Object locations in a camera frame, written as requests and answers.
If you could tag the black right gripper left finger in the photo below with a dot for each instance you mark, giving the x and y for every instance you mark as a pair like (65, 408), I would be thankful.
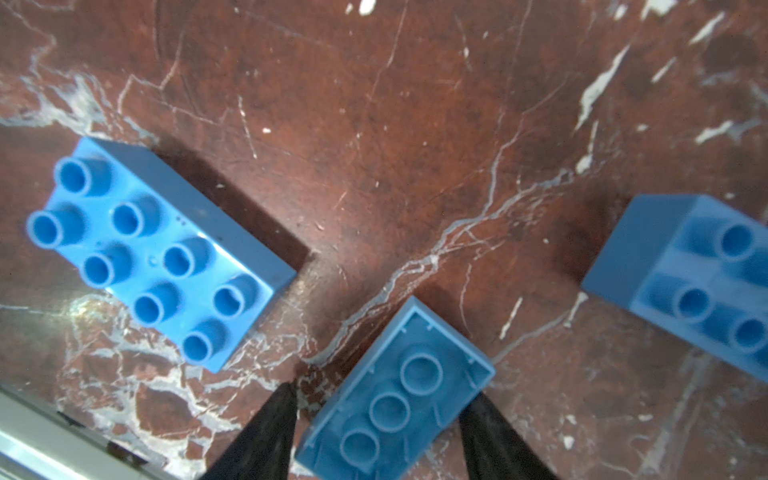
(262, 450)

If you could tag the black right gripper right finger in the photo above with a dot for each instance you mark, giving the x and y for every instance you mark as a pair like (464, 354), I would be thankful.
(493, 449)

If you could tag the blue lego brick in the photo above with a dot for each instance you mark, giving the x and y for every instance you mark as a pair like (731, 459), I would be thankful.
(411, 384)
(135, 228)
(695, 267)

